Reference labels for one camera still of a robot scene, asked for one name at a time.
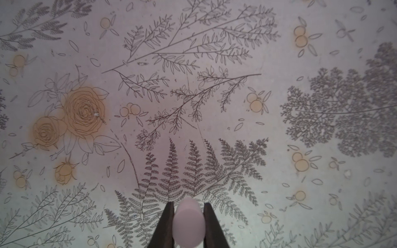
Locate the white glue stick cap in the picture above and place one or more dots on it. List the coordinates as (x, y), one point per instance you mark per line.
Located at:
(188, 228)

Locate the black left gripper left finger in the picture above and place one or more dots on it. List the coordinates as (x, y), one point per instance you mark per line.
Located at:
(162, 236)

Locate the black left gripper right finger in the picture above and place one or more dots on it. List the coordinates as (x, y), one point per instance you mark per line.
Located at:
(214, 236)

